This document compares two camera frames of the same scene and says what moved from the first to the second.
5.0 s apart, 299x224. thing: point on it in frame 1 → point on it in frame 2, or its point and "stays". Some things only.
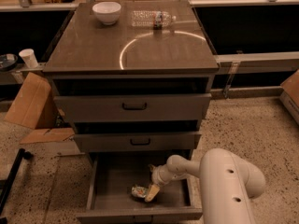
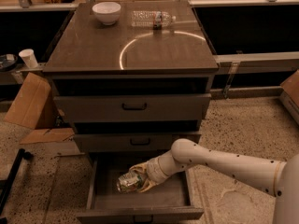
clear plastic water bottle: [151, 19] stays
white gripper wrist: [160, 176] → [153, 170]
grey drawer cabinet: [135, 78] stays
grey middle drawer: [136, 142] stays
